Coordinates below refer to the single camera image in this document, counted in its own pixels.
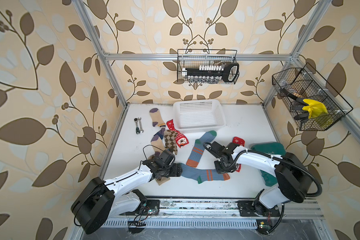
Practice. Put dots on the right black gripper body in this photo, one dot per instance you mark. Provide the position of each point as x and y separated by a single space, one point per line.
221 167

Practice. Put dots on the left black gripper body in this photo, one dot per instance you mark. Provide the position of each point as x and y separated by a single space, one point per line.
171 170

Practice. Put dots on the beige purple sock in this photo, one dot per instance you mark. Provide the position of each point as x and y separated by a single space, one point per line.
157 143
156 117

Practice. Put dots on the blue striped sock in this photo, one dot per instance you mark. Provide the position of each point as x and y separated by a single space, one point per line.
201 175
198 149

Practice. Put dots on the red christmas sock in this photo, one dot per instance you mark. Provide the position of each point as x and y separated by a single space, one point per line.
240 142
181 139

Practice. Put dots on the brown argyle sock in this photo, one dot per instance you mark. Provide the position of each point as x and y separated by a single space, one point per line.
162 180
170 141

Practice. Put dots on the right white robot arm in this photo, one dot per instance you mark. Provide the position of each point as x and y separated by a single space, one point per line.
294 182

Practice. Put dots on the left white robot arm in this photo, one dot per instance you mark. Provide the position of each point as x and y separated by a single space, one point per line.
119 195

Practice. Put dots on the silver wrench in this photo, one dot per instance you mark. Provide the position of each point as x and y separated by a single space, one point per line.
140 125

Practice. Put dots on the green plastic tool case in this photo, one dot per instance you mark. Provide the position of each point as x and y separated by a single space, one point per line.
269 148

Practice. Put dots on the white plastic basket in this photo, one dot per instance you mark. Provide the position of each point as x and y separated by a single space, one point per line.
198 116

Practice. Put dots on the black tool in basket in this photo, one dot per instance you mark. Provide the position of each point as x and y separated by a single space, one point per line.
298 108

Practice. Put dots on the black socket set holder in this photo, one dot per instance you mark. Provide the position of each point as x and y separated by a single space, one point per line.
212 74

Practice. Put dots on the yellow rubber glove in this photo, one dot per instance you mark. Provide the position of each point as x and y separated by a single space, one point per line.
314 108

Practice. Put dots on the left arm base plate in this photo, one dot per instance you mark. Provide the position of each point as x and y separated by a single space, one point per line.
149 207

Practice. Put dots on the green handled ratchet wrench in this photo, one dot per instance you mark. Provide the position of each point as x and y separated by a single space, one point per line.
137 126

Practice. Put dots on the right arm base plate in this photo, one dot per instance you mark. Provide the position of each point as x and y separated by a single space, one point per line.
250 209

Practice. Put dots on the back black wire basket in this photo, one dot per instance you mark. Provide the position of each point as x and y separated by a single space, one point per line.
190 58

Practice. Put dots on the black wire basket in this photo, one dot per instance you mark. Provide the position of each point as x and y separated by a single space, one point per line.
308 83
190 58

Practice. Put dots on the right black wire basket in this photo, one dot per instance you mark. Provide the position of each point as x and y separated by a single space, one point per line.
308 83

